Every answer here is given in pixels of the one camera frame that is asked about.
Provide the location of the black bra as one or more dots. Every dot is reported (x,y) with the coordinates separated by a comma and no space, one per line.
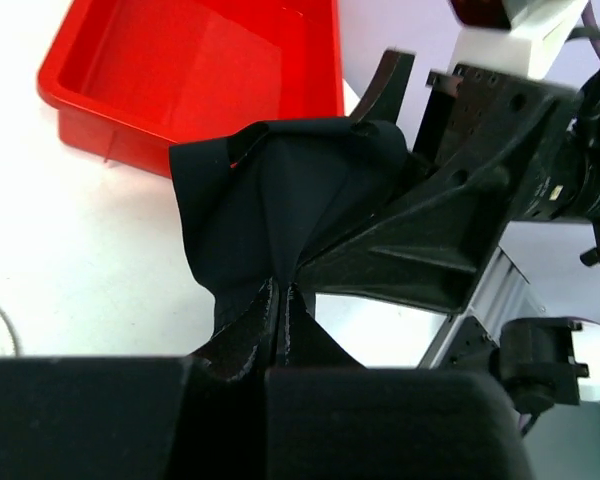
(256,204)

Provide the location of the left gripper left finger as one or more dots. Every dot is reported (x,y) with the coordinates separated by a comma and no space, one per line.
(199,416)

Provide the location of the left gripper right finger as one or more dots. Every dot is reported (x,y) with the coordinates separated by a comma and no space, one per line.
(357,423)

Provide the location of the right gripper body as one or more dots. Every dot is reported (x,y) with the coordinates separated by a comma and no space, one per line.
(499,151)

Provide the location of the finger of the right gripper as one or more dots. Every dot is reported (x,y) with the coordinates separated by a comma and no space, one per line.
(383,98)
(431,257)

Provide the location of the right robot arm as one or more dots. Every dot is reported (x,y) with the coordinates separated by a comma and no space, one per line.
(552,360)

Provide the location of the aluminium frame rail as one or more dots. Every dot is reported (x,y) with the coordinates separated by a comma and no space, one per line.
(503,294)

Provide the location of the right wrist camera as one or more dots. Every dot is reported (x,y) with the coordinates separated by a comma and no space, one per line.
(522,38)

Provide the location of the red plastic tray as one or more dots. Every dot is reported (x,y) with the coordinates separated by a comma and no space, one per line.
(131,78)

